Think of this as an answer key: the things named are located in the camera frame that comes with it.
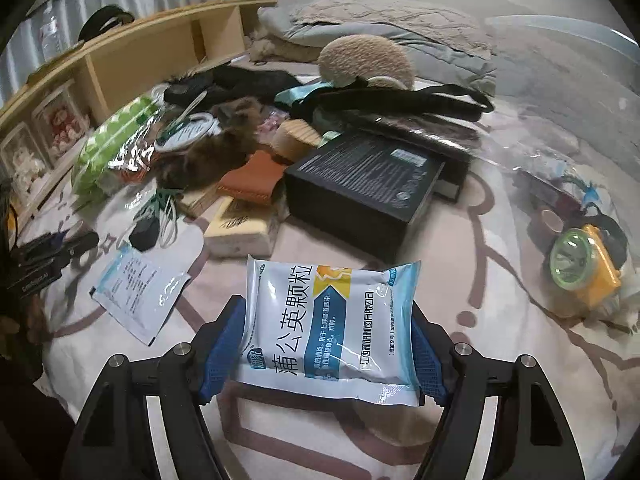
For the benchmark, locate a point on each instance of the dark feather package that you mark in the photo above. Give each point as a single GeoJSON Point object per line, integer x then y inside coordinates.
{"type": "Point", "coordinates": [425, 130]}

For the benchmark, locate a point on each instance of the large white blue medicine bag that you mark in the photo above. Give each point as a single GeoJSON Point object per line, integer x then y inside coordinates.
{"type": "Point", "coordinates": [320, 330]}

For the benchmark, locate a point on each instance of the green dotted pouch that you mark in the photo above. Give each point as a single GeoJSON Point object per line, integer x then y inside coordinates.
{"type": "Point", "coordinates": [110, 135]}

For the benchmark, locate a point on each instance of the grey blue folded quilt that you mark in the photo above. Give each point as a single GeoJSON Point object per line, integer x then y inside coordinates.
{"type": "Point", "coordinates": [450, 65]}

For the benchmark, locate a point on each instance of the clear plastic storage bag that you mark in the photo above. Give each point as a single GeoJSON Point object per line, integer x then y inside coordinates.
{"type": "Point", "coordinates": [540, 110]}

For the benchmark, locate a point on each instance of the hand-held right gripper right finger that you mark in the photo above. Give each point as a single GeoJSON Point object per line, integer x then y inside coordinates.
{"type": "Point", "coordinates": [432, 365]}

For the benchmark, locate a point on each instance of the ribbed wooden brush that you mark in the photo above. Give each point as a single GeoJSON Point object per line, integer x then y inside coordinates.
{"type": "Point", "coordinates": [295, 140]}

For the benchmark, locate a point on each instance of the small black pouch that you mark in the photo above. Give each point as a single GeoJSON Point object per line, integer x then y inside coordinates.
{"type": "Point", "coordinates": [144, 234]}

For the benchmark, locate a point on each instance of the beige printed bedsheet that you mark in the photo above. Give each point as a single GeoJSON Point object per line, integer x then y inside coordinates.
{"type": "Point", "coordinates": [475, 360]}

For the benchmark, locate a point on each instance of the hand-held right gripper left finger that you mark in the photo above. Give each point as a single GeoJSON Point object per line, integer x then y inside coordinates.
{"type": "Point", "coordinates": [220, 355]}

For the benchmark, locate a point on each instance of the yellow headlamp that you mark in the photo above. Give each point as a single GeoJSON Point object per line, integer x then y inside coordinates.
{"type": "Point", "coordinates": [595, 280]}

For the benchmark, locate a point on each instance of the display box with white doll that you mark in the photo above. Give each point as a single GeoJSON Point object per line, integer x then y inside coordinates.
{"type": "Point", "coordinates": [25, 160]}

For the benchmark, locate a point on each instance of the brown leather case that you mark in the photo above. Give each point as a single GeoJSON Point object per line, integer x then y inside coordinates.
{"type": "Point", "coordinates": [255, 177]}

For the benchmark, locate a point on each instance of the clear bag of brown sticks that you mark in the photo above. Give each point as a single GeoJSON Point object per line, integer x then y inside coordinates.
{"type": "Point", "coordinates": [132, 160]}

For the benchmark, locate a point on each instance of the clear water bottle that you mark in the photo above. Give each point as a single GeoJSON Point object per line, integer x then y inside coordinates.
{"type": "Point", "coordinates": [52, 37]}

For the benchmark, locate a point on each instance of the black fluffy gloves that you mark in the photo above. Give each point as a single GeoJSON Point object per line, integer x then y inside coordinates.
{"type": "Point", "coordinates": [240, 80]}

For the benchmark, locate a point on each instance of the teal packet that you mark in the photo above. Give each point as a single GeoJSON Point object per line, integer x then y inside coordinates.
{"type": "Point", "coordinates": [300, 95]}

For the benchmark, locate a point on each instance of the beige fluffy hat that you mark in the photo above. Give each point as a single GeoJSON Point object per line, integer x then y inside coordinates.
{"type": "Point", "coordinates": [365, 60]}

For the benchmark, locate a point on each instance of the black round hat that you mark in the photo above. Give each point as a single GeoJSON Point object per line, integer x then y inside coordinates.
{"type": "Point", "coordinates": [102, 22]}

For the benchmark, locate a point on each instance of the large black box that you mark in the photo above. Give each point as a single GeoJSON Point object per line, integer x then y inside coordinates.
{"type": "Point", "coordinates": [360, 185]}

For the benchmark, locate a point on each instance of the pale yellow tissue pack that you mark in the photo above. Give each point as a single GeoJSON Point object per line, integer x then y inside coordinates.
{"type": "Point", "coordinates": [240, 230]}

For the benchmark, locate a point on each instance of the dark red box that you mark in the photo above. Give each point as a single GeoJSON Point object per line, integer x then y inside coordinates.
{"type": "Point", "coordinates": [550, 187]}

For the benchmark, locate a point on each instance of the small white medicine sachet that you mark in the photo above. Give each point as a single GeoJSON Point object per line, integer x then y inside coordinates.
{"type": "Point", "coordinates": [140, 295]}

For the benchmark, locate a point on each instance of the mint green small case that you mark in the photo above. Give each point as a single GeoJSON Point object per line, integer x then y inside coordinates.
{"type": "Point", "coordinates": [332, 138]}

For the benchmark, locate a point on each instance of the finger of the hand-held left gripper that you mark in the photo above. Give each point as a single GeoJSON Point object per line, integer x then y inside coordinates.
{"type": "Point", "coordinates": [85, 245]}
{"type": "Point", "coordinates": [50, 241]}

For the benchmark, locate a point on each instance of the dark brown tape roll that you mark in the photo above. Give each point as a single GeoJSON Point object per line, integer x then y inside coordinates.
{"type": "Point", "coordinates": [551, 221]}

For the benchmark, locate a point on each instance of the brown fur tail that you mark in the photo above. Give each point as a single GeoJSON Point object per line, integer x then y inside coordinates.
{"type": "Point", "coordinates": [210, 155]}

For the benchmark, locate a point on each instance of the wooden shelf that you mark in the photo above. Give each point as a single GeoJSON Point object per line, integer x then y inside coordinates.
{"type": "Point", "coordinates": [140, 55]}

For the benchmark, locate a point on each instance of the display box with red doll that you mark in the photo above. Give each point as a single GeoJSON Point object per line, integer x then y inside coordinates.
{"type": "Point", "coordinates": [62, 125]}

